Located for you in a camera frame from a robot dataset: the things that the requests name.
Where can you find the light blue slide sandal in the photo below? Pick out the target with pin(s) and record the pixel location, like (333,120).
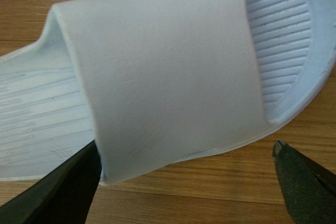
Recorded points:
(154,82)

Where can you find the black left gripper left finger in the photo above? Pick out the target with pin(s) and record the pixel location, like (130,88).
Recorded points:
(63,196)

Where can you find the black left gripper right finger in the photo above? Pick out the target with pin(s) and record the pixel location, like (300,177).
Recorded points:
(307,187)

